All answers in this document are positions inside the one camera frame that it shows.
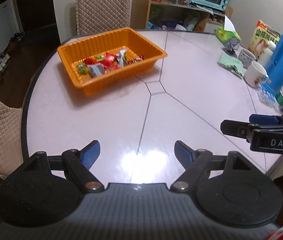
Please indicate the quilted beige chair back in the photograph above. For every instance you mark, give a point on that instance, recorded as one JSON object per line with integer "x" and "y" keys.
{"x": 98, "y": 16}

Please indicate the grey phone stand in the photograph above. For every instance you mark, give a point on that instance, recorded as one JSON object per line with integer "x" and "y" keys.
{"x": 231, "y": 46}

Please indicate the green folded cloth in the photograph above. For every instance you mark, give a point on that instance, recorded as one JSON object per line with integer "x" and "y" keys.
{"x": 231, "y": 64}

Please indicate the wooden shelf unit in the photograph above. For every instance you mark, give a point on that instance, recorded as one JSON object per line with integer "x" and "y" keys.
{"x": 144, "y": 11}

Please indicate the green brown candy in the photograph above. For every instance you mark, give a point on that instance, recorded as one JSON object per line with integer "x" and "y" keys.
{"x": 82, "y": 69}

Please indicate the orange plastic tray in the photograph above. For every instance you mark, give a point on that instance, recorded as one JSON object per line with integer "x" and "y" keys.
{"x": 74, "y": 53}

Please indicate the red candy pack white label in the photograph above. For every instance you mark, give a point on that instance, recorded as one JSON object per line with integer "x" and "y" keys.
{"x": 109, "y": 59}

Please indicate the large red gold snack pack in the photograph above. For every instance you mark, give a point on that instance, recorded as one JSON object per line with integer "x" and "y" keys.
{"x": 111, "y": 68}

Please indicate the green tissue pack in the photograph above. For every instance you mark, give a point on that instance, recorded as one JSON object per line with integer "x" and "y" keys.
{"x": 227, "y": 31}

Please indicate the black-white snack packet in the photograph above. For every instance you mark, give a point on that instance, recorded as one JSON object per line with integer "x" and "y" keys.
{"x": 96, "y": 70}

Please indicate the dark red patterned candy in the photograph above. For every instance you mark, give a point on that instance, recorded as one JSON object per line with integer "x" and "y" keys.
{"x": 132, "y": 61}

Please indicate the patterned white mug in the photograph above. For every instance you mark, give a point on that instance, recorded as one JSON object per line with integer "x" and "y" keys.
{"x": 246, "y": 57}

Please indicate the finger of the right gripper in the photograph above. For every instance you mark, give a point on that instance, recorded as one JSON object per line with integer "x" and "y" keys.
{"x": 263, "y": 119}
{"x": 238, "y": 129}

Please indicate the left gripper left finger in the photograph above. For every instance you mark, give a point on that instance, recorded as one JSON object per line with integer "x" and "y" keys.
{"x": 76, "y": 165}

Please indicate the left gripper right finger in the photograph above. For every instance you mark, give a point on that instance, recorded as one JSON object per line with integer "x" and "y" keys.
{"x": 197, "y": 164}

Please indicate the red gold candy pack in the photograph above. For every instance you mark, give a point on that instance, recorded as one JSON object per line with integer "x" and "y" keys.
{"x": 89, "y": 61}

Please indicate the blue-label plastic packet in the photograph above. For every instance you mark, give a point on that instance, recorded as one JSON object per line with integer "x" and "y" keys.
{"x": 267, "y": 99}

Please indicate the white cartoon mug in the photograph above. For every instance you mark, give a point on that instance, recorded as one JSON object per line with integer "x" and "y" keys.
{"x": 256, "y": 74}

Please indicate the yellow snack box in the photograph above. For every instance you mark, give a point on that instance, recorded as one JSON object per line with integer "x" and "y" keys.
{"x": 262, "y": 36}

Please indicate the yellow green candy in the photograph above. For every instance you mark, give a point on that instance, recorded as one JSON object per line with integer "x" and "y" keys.
{"x": 99, "y": 58}

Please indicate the grey-blue foil snack pouch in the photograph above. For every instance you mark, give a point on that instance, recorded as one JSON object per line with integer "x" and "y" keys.
{"x": 121, "y": 58}

